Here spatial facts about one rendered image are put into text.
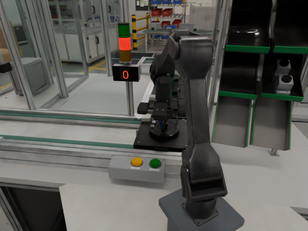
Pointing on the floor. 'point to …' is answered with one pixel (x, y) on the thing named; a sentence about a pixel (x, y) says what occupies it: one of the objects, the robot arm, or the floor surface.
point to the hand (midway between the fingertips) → (162, 121)
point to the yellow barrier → (138, 29)
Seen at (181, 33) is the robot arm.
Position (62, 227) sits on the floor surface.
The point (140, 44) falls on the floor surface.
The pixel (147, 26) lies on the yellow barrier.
